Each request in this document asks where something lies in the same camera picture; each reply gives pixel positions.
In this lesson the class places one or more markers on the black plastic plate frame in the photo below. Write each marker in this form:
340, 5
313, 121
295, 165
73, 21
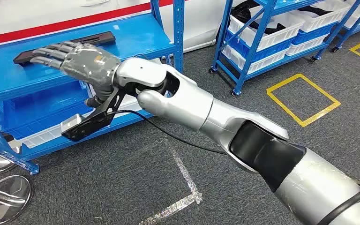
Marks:
99, 38

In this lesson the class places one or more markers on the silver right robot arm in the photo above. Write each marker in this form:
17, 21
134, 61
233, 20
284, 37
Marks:
198, 105

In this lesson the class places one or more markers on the blue wheeled shelf rack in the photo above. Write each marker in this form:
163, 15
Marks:
240, 81
353, 29

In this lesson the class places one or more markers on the blue steel shelf rack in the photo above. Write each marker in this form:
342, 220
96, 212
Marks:
136, 40

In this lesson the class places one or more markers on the blue plastic bin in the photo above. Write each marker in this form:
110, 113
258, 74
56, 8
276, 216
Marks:
43, 111
270, 52
310, 37

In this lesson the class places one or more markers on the black trim parts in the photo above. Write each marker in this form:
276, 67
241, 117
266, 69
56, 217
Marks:
245, 14

